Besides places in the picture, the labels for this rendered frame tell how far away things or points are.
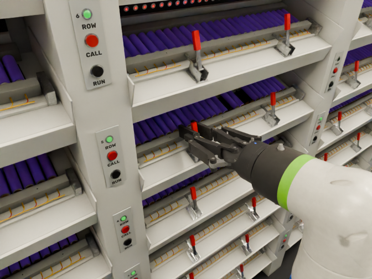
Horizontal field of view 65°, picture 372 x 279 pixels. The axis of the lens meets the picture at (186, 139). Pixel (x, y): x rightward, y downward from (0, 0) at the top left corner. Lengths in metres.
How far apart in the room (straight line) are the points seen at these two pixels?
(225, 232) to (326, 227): 0.65
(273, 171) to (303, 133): 0.58
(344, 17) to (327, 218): 0.62
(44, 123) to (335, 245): 0.43
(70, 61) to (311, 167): 0.36
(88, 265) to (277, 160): 0.49
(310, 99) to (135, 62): 0.60
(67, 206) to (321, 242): 0.43
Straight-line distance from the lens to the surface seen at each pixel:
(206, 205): 0.84
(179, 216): 0.81
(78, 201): 0.61
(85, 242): 0.74
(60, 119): 0.48
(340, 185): 0.42
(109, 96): 0.47
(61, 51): 0.43
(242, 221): 1.07
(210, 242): 1.00
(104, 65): 0.45
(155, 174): 0.64
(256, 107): 0.84
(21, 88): 0.50
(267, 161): 0.47
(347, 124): 1.36
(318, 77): 0.95
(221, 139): 0.61
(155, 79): 0.56
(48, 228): 0.59
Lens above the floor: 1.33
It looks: 34 degrees down
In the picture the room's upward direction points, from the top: straight up
